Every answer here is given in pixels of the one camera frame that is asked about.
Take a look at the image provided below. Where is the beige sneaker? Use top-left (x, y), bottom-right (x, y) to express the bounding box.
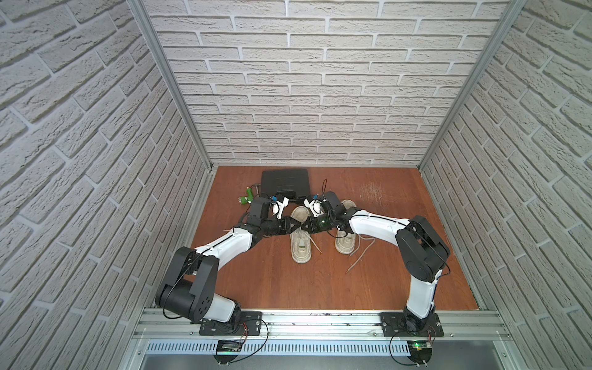
top-left (335, 198), bottom-right (376, 274)
top-left (290, 206), bottom-right (322, 264)

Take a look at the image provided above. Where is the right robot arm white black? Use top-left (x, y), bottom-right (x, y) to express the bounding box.
top-left (301, 192), bottom-right (450, 334)

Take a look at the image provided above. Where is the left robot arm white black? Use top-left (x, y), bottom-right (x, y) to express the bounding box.
top-left (155, 195), bottom-right (301, 326)

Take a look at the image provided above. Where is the black plastic tool case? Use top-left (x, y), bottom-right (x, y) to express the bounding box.
top-left (261, 168), bottom-right (311, 203)

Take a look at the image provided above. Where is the left controller board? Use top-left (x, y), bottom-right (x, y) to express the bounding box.
top-left (214, 340), bottom-right (243, 365)

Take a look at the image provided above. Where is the controller board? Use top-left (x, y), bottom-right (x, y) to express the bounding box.
top-left (407, 342), bottom-right (433, 366)
top-left (214, 340), bottom-right (243, 365)

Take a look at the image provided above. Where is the right controller board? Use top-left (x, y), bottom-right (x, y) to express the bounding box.
top-left (407, 342), bottom-right (433, 366)

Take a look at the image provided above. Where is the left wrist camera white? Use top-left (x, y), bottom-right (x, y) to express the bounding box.
top-left (270, 194), bottom-right (289, 219)

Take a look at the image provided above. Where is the green handled tool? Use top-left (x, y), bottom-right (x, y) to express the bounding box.
top-left (238, 183), bottom-right (260, 205)

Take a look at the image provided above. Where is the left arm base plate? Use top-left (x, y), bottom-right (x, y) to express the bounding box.
top-left (199, 311), bottom-right (262, 336)

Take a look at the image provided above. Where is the aluminium front rail frame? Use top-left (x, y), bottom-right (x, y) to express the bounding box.
top-left (119, 308), bottom-right (526, 369)

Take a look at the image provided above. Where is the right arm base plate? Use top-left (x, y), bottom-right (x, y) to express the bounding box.
top-left (379, 311), bottom-right (444, 338)

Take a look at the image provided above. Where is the left corner aluminium post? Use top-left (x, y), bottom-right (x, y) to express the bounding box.
top-left (128, 0), bottom-right (213, 172)

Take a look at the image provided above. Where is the corner aluminium post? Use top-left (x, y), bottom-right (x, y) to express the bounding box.
top-left (417, 0), bottom-right (527, 173)
top-left (128, 0), bottom-right (213, 172)

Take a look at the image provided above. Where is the right corner aluminium post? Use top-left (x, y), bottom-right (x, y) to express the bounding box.
top-left (417, 0), bottom-right (527, 173)

